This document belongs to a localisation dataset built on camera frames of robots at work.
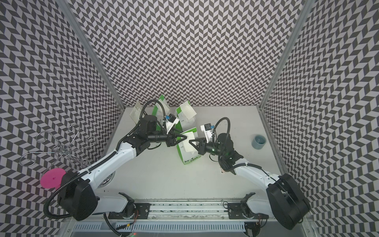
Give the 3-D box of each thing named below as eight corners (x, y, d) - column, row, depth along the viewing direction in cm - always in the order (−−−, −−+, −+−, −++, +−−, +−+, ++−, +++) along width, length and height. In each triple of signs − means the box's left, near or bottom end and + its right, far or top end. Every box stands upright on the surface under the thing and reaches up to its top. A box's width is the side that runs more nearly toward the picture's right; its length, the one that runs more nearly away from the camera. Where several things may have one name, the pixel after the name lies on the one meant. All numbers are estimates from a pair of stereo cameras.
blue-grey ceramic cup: (253, 150, 98) (256, 144, 92) (250, 140, 103) (253, 134, 97) (263, 150, 98) (268, 144, 92) (260, 140, 103) (264, 134, 97)
